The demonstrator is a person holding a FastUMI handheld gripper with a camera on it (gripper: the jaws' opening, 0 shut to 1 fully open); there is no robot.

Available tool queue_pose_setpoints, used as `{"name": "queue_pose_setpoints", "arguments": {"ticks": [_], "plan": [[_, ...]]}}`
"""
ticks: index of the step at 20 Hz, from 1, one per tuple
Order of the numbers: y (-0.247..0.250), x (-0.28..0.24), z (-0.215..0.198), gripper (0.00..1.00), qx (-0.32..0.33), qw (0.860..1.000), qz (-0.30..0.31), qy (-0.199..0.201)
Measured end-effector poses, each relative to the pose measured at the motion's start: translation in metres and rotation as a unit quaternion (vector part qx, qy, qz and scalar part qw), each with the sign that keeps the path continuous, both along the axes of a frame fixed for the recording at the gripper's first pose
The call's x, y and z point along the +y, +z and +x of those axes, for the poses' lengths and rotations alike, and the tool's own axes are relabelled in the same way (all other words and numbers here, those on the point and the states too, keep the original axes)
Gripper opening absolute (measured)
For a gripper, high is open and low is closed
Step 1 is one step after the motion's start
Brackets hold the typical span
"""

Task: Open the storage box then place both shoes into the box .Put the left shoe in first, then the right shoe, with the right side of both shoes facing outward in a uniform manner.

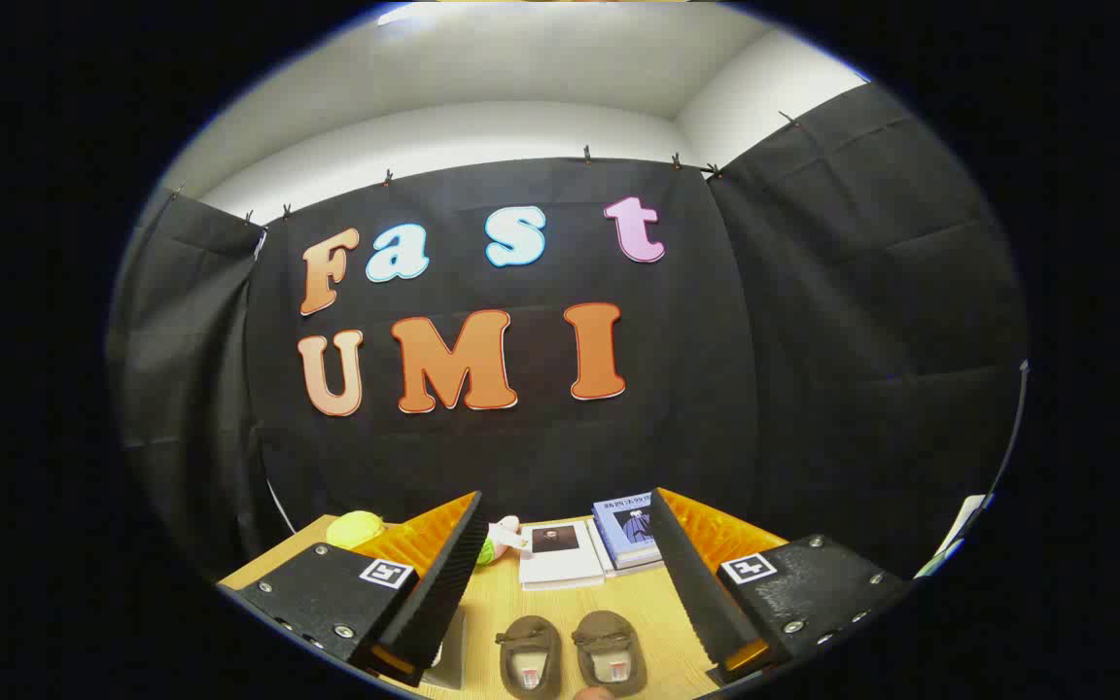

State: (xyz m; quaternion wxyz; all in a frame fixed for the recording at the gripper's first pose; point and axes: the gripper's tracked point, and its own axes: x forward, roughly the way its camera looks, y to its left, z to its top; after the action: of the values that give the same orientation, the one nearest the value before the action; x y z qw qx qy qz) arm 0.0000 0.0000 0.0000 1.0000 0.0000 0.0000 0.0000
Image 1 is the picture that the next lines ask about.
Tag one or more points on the brown fuzzy shoe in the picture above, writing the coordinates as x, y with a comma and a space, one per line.
604, 632
529, 634

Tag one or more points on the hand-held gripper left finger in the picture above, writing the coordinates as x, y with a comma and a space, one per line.
443, 583

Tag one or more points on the green plush toy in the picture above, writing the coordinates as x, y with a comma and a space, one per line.
502, 533

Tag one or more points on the white book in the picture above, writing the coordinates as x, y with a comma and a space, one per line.
560, 564

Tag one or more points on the blue cover book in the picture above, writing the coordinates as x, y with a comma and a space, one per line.
630, 530

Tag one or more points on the yellow plush ball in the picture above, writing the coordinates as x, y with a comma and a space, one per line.
354, 530

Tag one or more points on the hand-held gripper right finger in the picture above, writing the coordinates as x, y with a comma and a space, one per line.
686, 583

